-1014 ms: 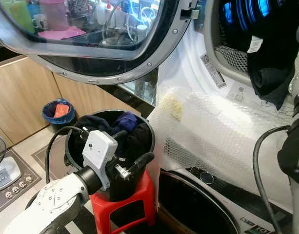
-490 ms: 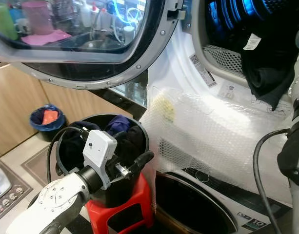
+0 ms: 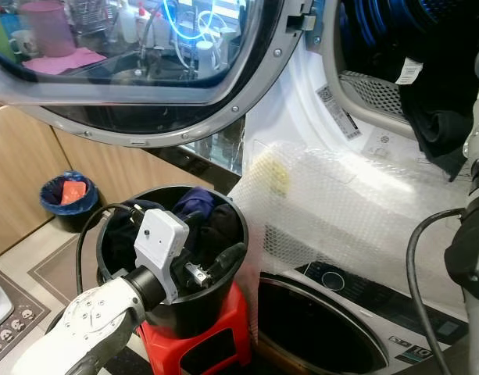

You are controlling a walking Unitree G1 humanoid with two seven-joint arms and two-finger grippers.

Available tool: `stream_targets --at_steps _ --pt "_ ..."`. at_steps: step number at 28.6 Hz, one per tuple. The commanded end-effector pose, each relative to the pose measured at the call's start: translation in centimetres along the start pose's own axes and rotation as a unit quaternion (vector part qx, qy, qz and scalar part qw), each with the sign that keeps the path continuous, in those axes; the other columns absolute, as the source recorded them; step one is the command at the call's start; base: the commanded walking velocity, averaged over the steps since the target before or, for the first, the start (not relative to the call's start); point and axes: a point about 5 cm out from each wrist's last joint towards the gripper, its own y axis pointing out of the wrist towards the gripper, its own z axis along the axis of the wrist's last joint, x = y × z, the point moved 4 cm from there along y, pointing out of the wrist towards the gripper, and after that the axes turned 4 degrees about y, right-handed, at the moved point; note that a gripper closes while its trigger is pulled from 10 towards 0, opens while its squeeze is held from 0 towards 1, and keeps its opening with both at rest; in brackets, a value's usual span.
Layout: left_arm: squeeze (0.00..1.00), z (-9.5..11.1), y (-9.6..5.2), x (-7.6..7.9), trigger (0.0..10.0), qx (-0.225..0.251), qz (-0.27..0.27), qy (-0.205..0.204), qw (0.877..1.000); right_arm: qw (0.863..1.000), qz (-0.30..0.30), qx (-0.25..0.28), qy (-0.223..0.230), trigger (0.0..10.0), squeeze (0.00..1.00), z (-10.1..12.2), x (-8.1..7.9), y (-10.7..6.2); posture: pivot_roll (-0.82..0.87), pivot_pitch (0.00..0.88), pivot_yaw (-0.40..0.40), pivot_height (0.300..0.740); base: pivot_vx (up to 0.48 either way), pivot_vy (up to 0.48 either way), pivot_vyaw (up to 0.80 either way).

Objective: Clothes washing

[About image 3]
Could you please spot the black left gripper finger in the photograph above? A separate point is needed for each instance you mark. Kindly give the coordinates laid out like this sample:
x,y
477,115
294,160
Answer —
x,y
230,259

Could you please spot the dark clothes pile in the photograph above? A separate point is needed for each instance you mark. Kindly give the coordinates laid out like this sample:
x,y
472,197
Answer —
x,y
216,223

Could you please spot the black garment with white tag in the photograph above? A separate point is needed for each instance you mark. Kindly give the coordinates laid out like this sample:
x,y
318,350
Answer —
x,y
438,129

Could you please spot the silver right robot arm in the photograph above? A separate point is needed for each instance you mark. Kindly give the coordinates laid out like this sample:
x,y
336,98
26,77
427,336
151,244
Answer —
x,y
475,250

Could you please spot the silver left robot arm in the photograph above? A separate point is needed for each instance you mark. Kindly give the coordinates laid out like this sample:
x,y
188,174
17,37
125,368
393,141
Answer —
x,y
83,328

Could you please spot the black plastic bucket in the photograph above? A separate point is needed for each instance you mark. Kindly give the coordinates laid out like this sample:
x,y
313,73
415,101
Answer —
x,y
208,308

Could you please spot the dark blue garment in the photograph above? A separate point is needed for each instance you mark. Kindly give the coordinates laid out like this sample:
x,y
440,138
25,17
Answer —
x,y
196,201

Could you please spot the red plastic stool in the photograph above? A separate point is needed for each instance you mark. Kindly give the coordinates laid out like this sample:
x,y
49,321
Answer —
x,y
223,344

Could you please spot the clear bubble wrap sheet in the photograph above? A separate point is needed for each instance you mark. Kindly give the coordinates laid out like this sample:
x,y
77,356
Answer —
x,y
348,219

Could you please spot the grey bordered floor mat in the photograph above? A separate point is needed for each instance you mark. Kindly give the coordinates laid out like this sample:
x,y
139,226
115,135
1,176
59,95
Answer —
x,y
63,273
30,301

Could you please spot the black bin with blue bag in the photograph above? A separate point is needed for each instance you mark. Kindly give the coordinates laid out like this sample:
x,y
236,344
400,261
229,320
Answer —
x,y
71,219

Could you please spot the orange packet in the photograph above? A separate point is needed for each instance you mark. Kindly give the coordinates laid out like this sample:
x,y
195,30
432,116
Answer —
x,y
73,192

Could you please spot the white dryer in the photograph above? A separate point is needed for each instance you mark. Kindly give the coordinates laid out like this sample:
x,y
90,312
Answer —
x,y
286,109

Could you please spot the round glass dryer door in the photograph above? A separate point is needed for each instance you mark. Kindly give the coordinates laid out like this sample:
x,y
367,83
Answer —
x,y
176,105

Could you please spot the white barcode label sticker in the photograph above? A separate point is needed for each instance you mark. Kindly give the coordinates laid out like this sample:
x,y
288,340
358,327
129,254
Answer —
x,y
339,113

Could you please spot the wooden cabinet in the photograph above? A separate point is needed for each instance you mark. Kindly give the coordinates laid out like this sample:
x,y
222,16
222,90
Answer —
x,y
20,172

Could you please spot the pink cloth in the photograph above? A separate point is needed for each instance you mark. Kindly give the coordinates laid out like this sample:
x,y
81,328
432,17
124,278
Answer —
x,y
67,62

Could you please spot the pink plastic container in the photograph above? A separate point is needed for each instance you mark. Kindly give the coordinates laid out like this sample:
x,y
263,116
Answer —
x,y
48,27

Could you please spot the white mug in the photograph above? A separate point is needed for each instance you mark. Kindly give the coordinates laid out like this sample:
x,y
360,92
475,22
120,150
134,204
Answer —
x,y
23,43

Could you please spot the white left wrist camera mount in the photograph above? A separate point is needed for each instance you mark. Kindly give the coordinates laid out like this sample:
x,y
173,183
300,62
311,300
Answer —
x,y
159,248

